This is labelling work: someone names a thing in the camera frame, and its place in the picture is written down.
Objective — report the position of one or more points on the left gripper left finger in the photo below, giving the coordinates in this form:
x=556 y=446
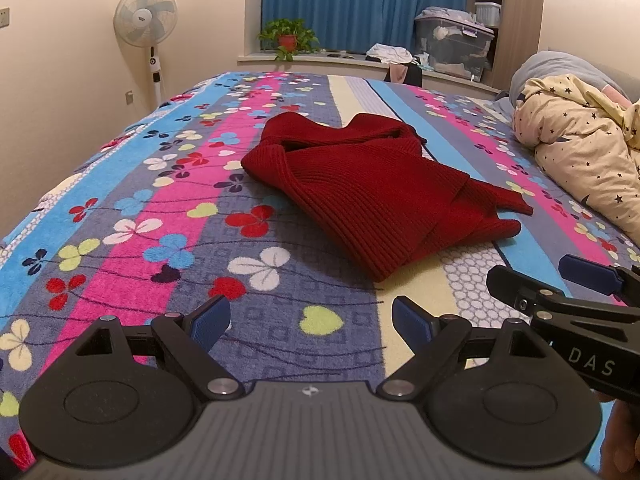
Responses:
x=121 y=394

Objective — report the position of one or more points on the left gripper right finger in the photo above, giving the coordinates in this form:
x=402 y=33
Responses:
x=501 y=396

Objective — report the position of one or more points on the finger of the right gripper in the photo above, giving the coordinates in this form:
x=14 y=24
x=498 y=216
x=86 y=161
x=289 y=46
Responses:
x=616 y=281
x=530 y=304

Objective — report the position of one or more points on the red knit sweater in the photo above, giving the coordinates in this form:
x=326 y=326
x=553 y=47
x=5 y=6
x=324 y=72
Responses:
x=371 y=190

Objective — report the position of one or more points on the pile of clothes on sill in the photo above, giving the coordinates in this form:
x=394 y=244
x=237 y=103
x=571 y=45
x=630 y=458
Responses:
x=402 y=66

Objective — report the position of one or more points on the person's right hand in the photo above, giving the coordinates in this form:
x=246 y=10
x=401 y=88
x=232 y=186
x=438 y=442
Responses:
x=620 y=447

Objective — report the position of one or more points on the cream star-print duvet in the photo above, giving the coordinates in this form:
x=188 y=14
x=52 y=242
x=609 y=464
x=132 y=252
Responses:
x=586 y=142

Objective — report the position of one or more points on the colourful floral bed blanket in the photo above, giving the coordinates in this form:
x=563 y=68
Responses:
x=164 y=216

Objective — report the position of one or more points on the grey pillow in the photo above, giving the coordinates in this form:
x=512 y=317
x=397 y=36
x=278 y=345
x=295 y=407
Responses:
x=554 y=63

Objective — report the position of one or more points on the clear plastic storage bin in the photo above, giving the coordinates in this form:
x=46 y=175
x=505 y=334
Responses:
x=455 y=44

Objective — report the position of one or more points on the small white storage box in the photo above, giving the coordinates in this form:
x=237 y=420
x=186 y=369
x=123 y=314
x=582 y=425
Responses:
x=488 y=14

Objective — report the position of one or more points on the wooden shelf unit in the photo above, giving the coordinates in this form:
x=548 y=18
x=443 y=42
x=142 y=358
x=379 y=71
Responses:
x=517 y=38

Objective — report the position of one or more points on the potted green plant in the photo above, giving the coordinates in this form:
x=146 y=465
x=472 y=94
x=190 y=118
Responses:
x=287 y=37

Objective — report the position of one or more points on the white standing fan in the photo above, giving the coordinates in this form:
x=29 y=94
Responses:
x=146 y=24

